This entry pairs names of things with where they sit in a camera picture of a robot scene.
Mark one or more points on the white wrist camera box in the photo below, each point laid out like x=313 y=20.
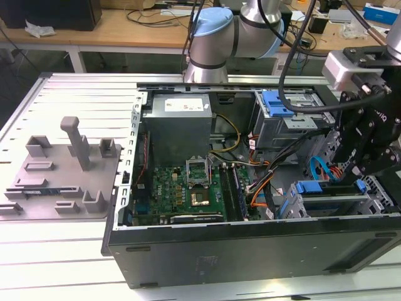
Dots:
x=338 y=70

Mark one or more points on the metal optical drive cage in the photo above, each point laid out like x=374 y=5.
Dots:
x=275 y=131

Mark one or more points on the blue cardboard box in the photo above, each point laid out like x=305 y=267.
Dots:
x=382 y=14

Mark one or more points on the CPU socket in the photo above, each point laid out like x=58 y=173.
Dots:
x=199 y=198

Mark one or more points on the black PC case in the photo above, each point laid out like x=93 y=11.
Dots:
x=219 y=251

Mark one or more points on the hard disk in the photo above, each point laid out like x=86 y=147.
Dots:
x=308 y=187

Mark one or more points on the metal disk bay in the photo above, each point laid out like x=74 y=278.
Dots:
x=376 y=203

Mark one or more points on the black graphics card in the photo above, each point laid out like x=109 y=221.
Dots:
x=197 y=218

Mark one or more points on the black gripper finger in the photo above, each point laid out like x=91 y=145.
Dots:
x=376 y=161
x=354 y=125

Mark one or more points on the grey parts rack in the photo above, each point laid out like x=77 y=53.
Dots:
x=62 y=175

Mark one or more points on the RAM stick in slot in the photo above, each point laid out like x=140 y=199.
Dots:
x=238 y=194

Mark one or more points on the wooden desk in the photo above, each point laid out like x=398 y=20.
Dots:
x=109 y=34

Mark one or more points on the flat grey box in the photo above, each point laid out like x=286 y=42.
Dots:
x=340 y=16

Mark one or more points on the black computer tower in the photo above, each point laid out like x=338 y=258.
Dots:
x=50 y=14

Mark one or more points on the clear plastic bag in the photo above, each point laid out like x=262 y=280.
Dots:
x=39 y=29

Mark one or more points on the green motherboard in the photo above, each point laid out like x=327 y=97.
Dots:
x=166 y=191

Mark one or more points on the grey power supply unit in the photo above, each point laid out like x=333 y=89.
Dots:
x=178 y=131

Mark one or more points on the blue drive cage latch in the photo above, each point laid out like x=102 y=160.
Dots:
x=272 y=105

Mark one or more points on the small black box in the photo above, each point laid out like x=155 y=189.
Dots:
x=318 y=25

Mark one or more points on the RAM stick on rack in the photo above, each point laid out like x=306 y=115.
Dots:
x=40 y=190

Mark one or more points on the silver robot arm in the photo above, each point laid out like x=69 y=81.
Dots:
x=213 y=40

